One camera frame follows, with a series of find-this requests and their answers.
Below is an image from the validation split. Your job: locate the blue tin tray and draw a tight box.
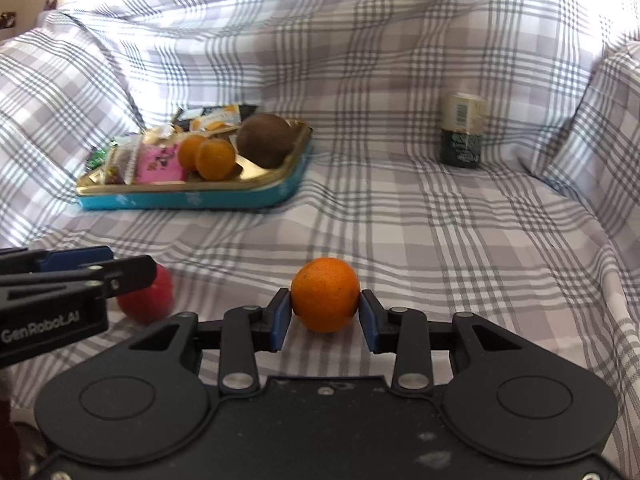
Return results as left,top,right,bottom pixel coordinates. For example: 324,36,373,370
76,104,315,211

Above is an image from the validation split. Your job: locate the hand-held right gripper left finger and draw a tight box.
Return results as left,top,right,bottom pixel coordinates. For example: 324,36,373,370
95,287,292,393

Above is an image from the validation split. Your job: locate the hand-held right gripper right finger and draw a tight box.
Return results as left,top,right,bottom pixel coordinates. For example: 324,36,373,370
359,289,551,393

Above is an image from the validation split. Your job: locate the plaid bed sheet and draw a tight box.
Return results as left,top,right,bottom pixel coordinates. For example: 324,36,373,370
0,0,640,480

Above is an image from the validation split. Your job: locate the small orange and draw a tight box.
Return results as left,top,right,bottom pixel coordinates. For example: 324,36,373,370
178,135,208,172
195,139,237,182

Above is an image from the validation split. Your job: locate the dark brown round fruit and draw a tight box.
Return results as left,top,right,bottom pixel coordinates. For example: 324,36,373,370
236,113,296,170

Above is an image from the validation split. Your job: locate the green wrapped candy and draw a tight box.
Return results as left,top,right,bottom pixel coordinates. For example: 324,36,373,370
87,146,118,171

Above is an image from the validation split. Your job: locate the black snack packet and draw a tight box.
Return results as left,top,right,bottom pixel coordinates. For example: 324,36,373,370
175,105,260,125

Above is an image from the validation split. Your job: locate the pink snack packet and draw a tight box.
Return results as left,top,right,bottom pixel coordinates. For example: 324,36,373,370
135,141,190,184

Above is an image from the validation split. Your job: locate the yellow snack packet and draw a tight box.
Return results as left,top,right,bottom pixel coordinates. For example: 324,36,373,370
189,105,241,133

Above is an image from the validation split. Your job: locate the dark green can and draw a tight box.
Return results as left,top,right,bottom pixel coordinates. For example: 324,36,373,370
440,91,488,166

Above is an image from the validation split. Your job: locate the orange mandarin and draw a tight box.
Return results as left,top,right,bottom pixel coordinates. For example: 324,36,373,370
290,257,361,334

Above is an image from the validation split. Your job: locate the red radish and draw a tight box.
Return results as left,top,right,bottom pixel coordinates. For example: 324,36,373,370
116,262,175,325

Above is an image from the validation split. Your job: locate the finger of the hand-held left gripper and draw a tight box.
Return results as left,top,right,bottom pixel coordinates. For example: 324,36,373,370
0,245,115,274
0,254,158,302

